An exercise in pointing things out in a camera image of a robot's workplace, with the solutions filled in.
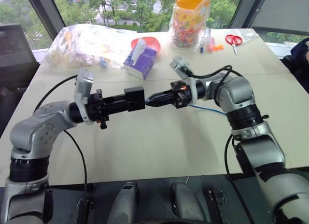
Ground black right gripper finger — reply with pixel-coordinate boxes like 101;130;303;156
146;89;174;100
144;98;176;108

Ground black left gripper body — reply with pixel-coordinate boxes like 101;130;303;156
86;89;111;131

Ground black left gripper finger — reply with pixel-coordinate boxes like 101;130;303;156
103;94;126;105
106;103;130;114

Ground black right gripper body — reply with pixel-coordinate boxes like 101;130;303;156
170;80;194;110

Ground blue Ethernet cable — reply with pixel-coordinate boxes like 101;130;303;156
187;103;228;115

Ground purple tissue box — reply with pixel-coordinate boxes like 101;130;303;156
123;38;158;81

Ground pink plastic bowl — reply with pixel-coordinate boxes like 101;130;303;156
130;36;162;54

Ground small clear pink bottle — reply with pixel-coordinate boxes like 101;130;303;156
199;28;216;54

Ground clear plastic bag of goods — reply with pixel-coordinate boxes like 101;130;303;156
45;24;133;70

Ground jar of colourful clips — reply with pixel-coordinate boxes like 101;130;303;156
168;0;211;54

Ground small clear plastic bag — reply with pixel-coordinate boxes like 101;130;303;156
238;29;260;45

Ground dark grey rounded shape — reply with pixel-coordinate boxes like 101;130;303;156
112;181;140;224
169;181;206;224

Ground black mesh chair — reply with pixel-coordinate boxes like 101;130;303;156
0;23;41;91

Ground dark blue seated person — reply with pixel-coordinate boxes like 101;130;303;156
281;37;309;94

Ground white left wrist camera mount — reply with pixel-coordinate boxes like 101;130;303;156
73;69;94;126

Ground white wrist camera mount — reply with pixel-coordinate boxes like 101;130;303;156
73;69;94;126
169;56;197;100

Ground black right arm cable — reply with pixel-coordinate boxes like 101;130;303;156
187;65;256;224

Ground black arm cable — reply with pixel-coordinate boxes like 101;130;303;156
187;65;256;224
33;74;89;224

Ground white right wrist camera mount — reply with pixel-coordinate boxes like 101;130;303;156
169;56;197;100

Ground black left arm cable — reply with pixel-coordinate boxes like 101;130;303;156
33;74;89;224

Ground red handled scissors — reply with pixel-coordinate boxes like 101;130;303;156
225;34;243;55

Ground black window frame post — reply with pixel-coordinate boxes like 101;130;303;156
23;0;66;41
228;0;255;29

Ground black metal bracket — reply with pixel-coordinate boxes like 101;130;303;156
208;188;230;224

